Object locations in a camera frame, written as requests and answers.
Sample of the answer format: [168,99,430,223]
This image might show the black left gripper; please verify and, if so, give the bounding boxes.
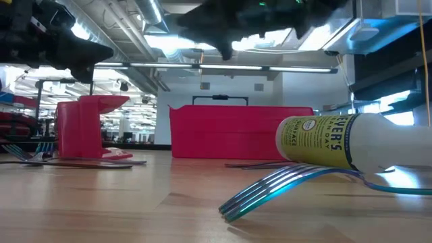
[23,0,115,84]

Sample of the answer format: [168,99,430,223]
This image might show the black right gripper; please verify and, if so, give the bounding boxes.
[177,0,298,61]

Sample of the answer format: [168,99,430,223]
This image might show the iridescent metal fork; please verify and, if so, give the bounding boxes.
[33,141,55,161]
[1,143,149,166]
[218,163,432,223]

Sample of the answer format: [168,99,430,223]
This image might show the spray bottle with yellow label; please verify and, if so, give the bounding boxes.
[275,112,432,175]

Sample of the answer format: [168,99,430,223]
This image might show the long ceiling light bar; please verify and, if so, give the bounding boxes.
[94,61,339,74]

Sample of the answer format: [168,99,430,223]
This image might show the bright ceiling light panel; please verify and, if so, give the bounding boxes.
[143,28,294,52]

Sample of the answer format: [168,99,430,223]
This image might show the red blue storage shelf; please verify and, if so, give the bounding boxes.
[0,90,38,142]

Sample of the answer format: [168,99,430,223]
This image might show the black metal spoon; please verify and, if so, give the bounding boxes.
[0,160,133,169]

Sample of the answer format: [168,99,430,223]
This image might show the iridescent metal knife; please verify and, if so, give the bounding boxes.
[223,160,298,171]

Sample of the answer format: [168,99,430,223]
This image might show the black gantry frame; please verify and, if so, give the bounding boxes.
[34,78,96,138]

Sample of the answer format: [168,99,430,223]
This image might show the silver spiral air duct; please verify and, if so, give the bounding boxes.
[55,0,171,94]

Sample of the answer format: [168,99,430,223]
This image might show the yellow hanging cable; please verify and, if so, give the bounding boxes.
[417,0,431,128]

